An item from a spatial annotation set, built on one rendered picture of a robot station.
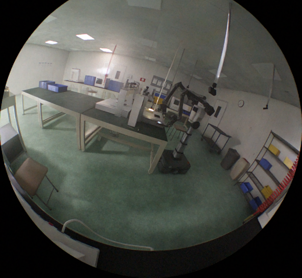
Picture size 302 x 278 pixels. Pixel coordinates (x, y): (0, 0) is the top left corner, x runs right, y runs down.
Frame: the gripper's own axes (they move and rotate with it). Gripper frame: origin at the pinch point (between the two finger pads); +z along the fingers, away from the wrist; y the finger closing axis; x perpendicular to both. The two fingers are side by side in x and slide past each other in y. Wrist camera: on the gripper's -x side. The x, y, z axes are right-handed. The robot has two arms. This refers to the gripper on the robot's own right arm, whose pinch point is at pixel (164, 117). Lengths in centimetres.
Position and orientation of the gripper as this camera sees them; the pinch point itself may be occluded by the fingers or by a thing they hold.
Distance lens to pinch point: 160.8
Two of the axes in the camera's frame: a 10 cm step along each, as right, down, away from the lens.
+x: 9.9, 1.0, -0.9
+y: -1.2, 3.5, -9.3
